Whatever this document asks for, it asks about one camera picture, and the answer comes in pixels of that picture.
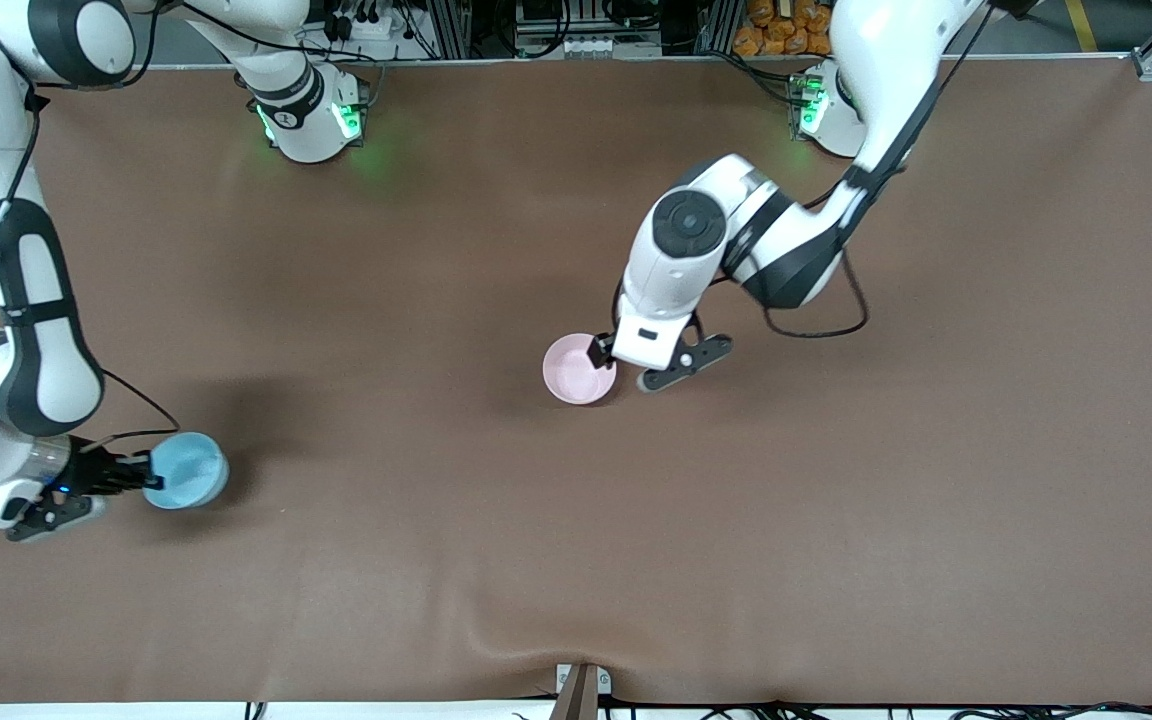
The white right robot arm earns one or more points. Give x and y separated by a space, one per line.
36 380

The brown table cover mat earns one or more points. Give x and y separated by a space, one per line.
576 550

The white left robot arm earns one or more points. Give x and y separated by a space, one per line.
686 260

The metal table clamp bracket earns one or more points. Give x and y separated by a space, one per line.
581 690

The orange snack bag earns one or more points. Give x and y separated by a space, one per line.
786 30

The white power strip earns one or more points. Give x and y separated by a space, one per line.
361 25

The pink bowl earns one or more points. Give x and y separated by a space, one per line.
576 372

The blue bowl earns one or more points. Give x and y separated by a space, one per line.
191 472

